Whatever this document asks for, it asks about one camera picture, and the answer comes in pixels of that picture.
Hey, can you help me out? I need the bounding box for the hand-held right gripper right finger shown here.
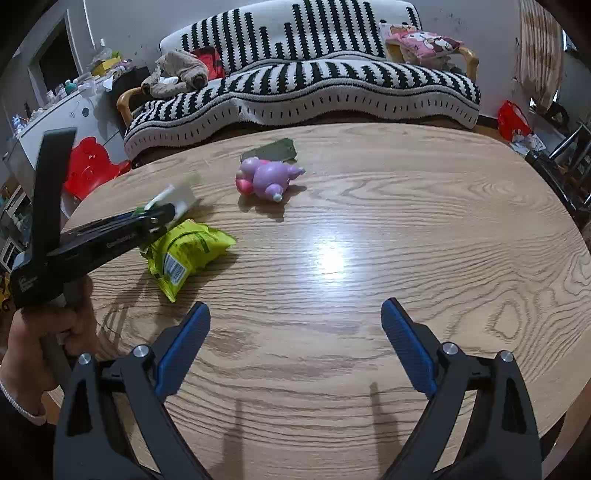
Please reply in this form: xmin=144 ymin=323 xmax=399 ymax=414
xmin=381 ymin=298 xmax=542 ymax=480

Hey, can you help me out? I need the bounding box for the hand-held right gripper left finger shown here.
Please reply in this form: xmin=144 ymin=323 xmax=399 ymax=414
xmin=53 ymin=301 xmax=211 ymax=480

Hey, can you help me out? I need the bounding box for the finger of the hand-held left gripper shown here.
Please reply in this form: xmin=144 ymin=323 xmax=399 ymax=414
xmin=134 ymin=203 xmax=177 ymax=232

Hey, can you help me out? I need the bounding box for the white tube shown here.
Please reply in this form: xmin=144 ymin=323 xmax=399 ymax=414
xmin=145 ymin=173 xmax=201 ymax=217

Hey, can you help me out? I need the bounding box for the person's left hand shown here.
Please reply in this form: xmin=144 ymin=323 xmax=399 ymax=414
xmin=0 ymin=277 xmax=100 ymax=418

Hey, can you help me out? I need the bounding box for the green snack bag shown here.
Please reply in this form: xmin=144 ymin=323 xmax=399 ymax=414
xmin=141 ymin=219 xmax=238 ymax=303

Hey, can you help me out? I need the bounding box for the red plastic stool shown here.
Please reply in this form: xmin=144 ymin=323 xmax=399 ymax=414
xmin=64 ymin=137 xmax=132 ymax=201

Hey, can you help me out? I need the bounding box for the purple toy figure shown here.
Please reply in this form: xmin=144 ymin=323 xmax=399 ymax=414
xmin=235 ymin=157 xmax=306 ymax=203

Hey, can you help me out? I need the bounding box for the wooden sofa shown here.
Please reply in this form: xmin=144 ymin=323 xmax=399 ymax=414
xmin=117 ymin=0 xmax=481 ymax=160

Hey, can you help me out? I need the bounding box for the dark green cloth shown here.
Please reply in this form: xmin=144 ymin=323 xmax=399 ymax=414
xmin=241 ymin=137 xmax=297 ymax=164

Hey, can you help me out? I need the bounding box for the white cabinet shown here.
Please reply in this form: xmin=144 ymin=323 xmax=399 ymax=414
xmin=0 ymin=74 xmax=125 ymax=195

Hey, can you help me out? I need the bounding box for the brown plush toy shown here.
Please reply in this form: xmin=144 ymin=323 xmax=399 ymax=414
xmin=141 ymin=50 xmax=211 ymax=99

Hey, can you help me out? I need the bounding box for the red cloth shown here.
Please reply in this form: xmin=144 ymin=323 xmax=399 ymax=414
xmin=194 ymin=46 xmax=225 ymax=79

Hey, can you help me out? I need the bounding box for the black white striped sofa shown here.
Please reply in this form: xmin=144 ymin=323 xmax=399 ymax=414
xmin=124 ymin=0 xmax=481 ymax=160

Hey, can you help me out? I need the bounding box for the black wooden chair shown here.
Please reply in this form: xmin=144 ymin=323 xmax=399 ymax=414
xmin=524 ymin=117 xmax=591 ymax=222

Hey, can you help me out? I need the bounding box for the red basket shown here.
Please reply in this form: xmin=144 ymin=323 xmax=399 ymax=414
xmin=498 ymin=100 xmax=533 ymax=141

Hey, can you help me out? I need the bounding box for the pink cartoon cushion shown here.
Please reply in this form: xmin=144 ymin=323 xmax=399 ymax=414
xmin=379 ymin=22 xmax=464 ymax=71

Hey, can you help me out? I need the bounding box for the beige curtain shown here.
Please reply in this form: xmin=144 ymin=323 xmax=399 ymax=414
xmin=515 ymin=0 xmax=565 ymax=114

